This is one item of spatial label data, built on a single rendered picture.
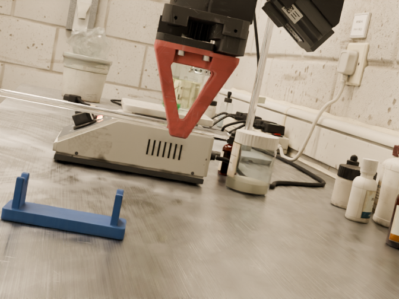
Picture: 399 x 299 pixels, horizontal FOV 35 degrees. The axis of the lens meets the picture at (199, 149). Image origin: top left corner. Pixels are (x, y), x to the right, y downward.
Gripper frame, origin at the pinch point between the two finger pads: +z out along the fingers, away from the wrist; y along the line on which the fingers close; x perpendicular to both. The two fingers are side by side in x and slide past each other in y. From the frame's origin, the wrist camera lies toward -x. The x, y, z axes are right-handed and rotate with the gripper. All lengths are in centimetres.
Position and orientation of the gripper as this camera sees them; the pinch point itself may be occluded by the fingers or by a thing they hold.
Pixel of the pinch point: (179, 127)
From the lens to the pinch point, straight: 52.2
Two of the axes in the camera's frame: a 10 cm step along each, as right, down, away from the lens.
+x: -9.8, -2.0, -1.0
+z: -2.1, 9.7, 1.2
